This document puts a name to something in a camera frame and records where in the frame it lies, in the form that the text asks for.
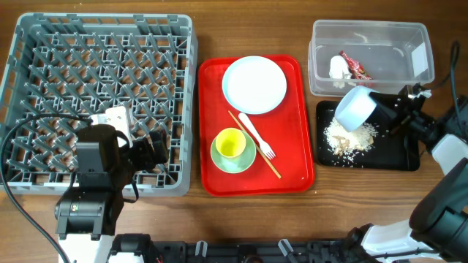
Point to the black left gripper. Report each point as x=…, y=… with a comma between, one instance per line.
x=146, y=158

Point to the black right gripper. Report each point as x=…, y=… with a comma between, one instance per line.
x=388, y=108

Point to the small light blue bowl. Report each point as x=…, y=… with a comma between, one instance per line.
x=355, y=108

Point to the red snack wrapper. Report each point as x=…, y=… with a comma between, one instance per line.
x=355, y=67

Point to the rice food scraps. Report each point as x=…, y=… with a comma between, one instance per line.
x=347, y=145

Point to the yellow plastic cup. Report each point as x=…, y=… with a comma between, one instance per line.
x=230, y=142

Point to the green saucer bowl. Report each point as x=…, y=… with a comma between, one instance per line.
x=238, y=164

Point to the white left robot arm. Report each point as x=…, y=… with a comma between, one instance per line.
x=87, y=213

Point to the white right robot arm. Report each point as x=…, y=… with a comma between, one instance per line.
x=437, y=227

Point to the black waste tray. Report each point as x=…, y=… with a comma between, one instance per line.
x=398, y=152

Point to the grey dishwasher rack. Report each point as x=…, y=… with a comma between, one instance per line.
x=63, y=68

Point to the clear plastic bin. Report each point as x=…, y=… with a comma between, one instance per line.
x=393, y=54

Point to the crumpled white napkin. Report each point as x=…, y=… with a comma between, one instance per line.
x=339, y=71

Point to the wooden chopstick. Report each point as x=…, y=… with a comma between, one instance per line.
x=258, y=148

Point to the white plastic fork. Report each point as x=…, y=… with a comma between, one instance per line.
x=264, y=146

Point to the large light blue plate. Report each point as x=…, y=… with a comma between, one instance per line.
x=254, y=85

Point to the red plastic tray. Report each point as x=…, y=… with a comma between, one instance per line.
x=285, y=129

